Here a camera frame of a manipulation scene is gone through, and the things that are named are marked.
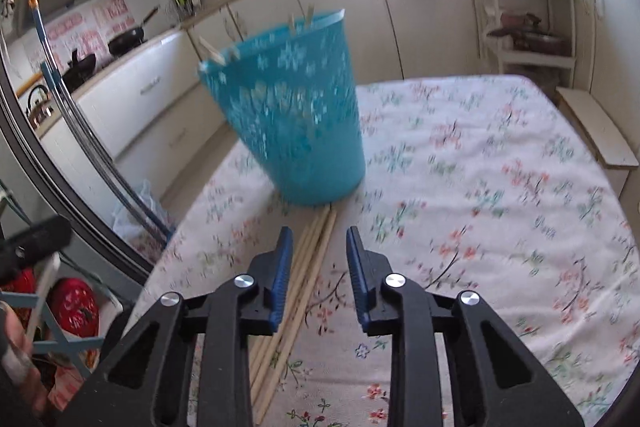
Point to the white step stool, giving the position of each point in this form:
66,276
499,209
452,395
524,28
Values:
595,127

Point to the black frying pan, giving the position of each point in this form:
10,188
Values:
127,42

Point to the black wok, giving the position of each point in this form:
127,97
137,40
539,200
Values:
80,69

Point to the white rolling cart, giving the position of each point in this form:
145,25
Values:
545,57

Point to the blue perforated plastic basket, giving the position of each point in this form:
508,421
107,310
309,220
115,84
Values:
295,122

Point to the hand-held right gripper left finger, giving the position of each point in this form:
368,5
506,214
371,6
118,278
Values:
280,287

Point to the clear plastic bag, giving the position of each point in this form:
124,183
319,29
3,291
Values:
145,207

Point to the white shelf with blue frame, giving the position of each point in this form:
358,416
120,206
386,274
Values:
65,347

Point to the red white plush toy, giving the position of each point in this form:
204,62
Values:
75,307

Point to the person's left hand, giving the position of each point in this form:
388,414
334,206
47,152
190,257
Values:
17,332

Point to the bundle of wooden chopsticks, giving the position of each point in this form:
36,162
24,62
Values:
312,247

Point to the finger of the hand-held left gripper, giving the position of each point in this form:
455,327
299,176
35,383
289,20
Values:
40,237

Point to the dark metal kettle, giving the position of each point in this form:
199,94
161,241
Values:
41,109

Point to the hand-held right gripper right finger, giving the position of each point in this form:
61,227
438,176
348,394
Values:
357,287

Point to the floral white tablecloth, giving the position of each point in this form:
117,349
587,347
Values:
450,157

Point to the red paper wall decorations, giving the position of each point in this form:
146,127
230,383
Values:
112,9

